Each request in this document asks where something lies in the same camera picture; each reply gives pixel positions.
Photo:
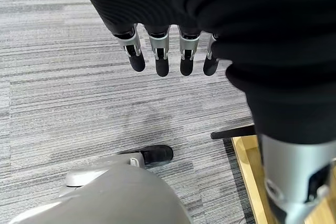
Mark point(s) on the dark robot foot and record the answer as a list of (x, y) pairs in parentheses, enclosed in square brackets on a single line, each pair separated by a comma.
[(157, 154)]

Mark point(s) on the silver robot leg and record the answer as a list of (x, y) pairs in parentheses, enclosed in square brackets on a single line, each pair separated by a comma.
[(110, 195)]

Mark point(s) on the black metal bar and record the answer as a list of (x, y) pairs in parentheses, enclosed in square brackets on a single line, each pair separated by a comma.
[(233, 131)]

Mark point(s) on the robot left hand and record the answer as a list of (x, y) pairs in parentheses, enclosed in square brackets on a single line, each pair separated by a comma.
[(236, 11)]

